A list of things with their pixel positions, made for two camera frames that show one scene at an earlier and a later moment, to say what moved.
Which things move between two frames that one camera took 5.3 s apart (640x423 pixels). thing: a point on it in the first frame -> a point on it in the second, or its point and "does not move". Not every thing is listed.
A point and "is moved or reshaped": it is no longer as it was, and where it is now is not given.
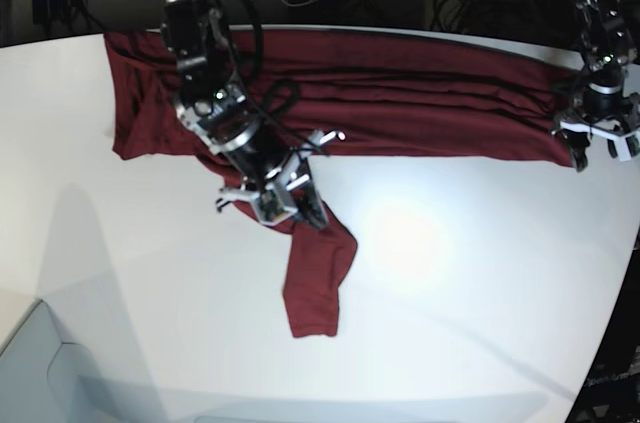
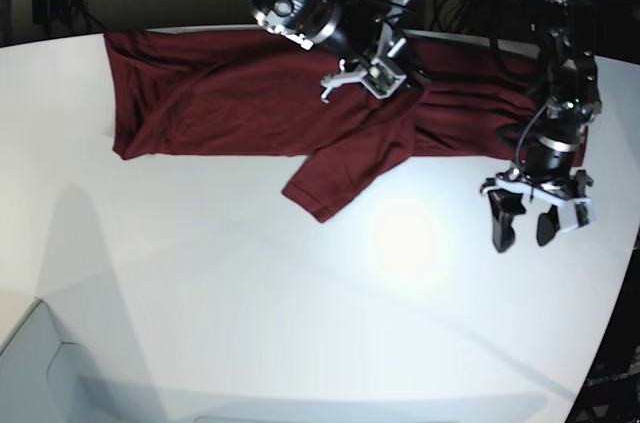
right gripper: x=605 y=110 -> x=549 y=175
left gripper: x=271 y=174 -> x=383 y=75
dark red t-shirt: x=351 y=92 is moved or reshaped
